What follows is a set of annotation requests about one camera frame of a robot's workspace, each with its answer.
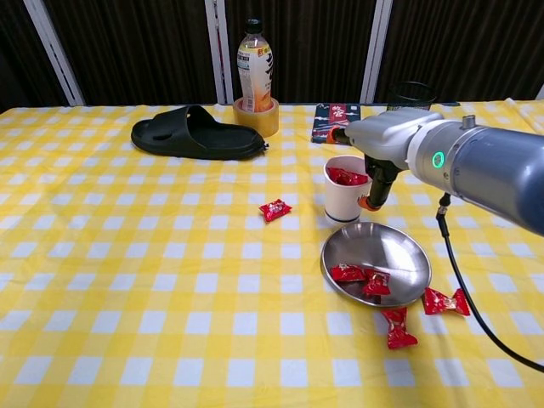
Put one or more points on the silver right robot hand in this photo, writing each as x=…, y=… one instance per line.
x=387, y=136

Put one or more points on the red candy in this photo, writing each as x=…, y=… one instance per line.
x=348, y=273
x=339, y=174
x=446, y=302
x=377, y=282
x=357, y=178
x=275, y=210
x=397, y=328

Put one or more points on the white paper cup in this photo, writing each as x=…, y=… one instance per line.
x=340, y=204

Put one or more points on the silver metal plate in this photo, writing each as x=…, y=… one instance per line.
x=374, y=242

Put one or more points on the black mesh pen holder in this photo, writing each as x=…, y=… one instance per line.
x=410, y=95

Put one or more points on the dark blue printed box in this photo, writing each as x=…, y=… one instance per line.
x=329, y=119

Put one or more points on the dark corrugated partition panel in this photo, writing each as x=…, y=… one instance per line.
x=127, y=42
x=314, y=42
x=467, y=42
x=17, y=51

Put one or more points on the brown packing tape roll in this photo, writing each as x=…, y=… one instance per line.
x=255, y=123

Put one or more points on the drink bottle with orange label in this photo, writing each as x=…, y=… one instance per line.
x=254, y=64

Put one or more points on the black rubber slipper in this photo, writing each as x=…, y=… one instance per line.
x=221, y=142

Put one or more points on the yellow white checkered tablecloth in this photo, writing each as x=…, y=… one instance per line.
x=127, y=255

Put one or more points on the white partition frame post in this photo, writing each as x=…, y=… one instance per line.
x=54, y=55
x=376, y=51
x=217, y=42
x=541, y=91

